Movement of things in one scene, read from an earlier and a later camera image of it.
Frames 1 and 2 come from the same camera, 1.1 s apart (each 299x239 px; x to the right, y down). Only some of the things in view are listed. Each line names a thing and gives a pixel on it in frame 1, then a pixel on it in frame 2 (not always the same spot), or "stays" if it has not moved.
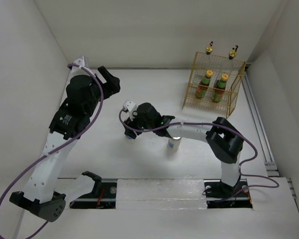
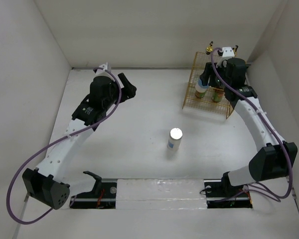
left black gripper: (114, 82) -> (128, 91)
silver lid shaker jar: (173, 143) stays
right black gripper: (132, 124) -> (204, 77)
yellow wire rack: (214, 84) stays
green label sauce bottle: (219, 91) stays
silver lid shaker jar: (128, 137) -> (200, 88)
